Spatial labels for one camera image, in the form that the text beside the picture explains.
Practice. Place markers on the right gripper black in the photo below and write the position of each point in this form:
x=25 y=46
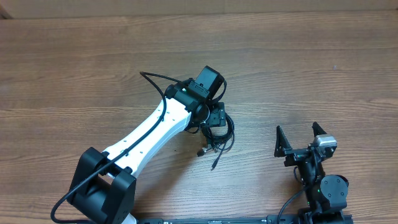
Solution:
x=300 y=156

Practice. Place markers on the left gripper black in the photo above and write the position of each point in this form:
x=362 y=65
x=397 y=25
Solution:
x=216 y=117

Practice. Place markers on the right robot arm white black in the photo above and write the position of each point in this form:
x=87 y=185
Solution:
x=326 y=194

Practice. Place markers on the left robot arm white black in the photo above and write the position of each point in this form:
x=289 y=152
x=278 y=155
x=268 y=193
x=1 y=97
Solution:
x=104 y=184

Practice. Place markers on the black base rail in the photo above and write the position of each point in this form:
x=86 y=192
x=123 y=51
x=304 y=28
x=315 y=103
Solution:
x=270 y=219

